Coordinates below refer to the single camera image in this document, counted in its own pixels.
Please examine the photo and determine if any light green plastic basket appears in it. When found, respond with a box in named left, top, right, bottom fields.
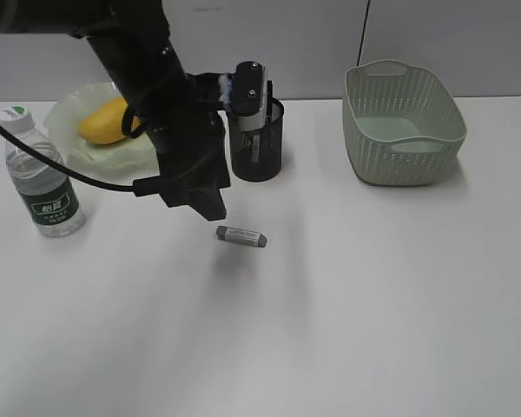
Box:
left=342, top=60, right=467, bottom=187

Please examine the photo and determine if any translucent green wavy plate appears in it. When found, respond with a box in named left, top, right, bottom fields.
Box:
left=44, top=82, right=158, bottom=182

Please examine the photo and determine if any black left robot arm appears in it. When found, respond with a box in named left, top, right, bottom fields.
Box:
left=0, top=1, right=230, bottom=222

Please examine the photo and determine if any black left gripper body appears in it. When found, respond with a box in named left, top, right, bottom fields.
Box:
left=129, top=71, right=230, bottom=208

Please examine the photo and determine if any yellow mango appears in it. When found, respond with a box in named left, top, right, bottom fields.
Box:
left=77, top=97, right=128, bottom=145

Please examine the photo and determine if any grey white eraser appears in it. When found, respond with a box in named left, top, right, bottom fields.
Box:
left=216, top=226, right=267, bottom=248
left=250, top=133, right=261, bottom=163

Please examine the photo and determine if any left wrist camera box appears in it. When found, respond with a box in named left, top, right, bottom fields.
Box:
left=218, top=61, right=268, bottom=132

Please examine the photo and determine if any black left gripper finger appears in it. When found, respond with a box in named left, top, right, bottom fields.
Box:
left=188, top=187, right=227, bottom=222

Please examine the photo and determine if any black marker pen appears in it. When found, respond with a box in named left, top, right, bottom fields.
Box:
left=265, top=80, right=274, bottom=125

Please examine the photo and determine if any black mesh pen holder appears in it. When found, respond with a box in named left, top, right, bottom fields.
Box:
left=228, top=98, right=285, bottom=182

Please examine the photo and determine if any black wall cable right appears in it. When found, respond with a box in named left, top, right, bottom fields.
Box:
left=355, top=0, right=372, bottom=67

